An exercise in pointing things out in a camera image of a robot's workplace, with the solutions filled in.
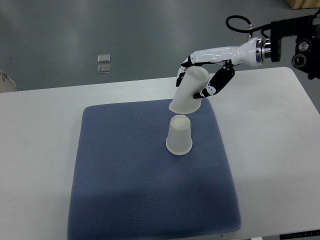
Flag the patterned white cloth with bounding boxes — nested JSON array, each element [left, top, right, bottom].
[[0, 69, 18, 93]]

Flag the upper silver floor plate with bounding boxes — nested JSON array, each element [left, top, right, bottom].
[[97, 53, 111, 63]]

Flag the black table edge strip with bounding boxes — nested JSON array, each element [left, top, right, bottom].
[[279, 229, 320, 240]]

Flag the blue grey fabric mat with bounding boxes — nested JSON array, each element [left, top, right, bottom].
[[67, 99, 241, 240]]

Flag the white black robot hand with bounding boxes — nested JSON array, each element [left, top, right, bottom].
[[176, 37, 271, 99]]

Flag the white paper cup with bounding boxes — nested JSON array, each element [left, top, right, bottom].
[[169, 66, 210, 115], [165, 115, 193, 156]]

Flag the wooden box corner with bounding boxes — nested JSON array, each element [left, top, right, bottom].
[[285, 0, 320, 10]]

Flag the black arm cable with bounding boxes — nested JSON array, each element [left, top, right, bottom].
[[225, 15, 272, 40]]

